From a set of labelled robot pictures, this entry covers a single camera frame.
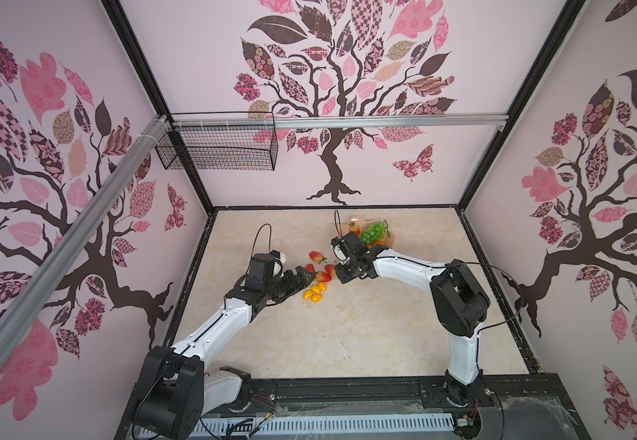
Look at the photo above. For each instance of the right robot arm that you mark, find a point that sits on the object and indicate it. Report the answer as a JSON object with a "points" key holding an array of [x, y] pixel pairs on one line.
{"points": [[460, 302]]}

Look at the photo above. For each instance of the black base frame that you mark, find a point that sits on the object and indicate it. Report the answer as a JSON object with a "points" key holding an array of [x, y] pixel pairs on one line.
{"points": [[534, 406]]}

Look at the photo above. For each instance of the left aluminium rail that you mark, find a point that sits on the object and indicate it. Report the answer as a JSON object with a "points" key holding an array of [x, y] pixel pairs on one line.
{"points": [[18, 317]]}

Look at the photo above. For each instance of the green grape bunch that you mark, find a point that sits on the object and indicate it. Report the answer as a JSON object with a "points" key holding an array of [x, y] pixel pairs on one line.
{"points": [[373, 231]]}

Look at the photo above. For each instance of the pink leaf-shaped bowl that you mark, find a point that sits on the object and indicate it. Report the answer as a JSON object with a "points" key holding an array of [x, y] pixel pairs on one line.
{"points": [[362, 222]]}

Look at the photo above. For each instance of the black wire basket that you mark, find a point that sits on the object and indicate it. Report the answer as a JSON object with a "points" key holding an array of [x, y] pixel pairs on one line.
{"points": [[220, 141]]}

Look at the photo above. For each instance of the white slotted cable duct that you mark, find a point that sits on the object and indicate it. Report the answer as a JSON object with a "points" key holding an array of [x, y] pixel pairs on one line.
{"points": [[321, 426]]}

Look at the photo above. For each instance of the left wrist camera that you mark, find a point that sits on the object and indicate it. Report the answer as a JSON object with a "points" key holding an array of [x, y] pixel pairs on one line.
{"points": [[279, 259]]}

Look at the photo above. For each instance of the pale red strawberry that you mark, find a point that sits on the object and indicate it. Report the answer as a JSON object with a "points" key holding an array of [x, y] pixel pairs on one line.
{"points": [[323, 277]]}

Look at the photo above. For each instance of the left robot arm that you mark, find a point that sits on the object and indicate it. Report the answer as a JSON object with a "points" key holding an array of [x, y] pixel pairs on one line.
{"points": [[175, 388]]}

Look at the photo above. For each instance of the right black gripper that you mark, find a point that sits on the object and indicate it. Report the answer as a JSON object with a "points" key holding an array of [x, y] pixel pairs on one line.
{"points": [[349, 267]]}

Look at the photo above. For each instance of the aluminium rail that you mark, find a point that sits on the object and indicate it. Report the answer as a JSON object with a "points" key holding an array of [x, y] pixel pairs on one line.
{"points": [[446, 120], [18, 317]]}

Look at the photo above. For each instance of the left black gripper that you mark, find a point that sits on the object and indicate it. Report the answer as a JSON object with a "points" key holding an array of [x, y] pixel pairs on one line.
{"points": [[294, 287]]}

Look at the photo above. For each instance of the lone red strawberry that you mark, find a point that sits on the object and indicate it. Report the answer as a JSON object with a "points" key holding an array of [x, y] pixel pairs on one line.
{"points": [[354, 227]]}

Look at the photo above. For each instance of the back aluminium rail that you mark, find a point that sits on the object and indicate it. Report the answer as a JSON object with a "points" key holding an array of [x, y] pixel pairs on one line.
{"points": [[446, 120]]}

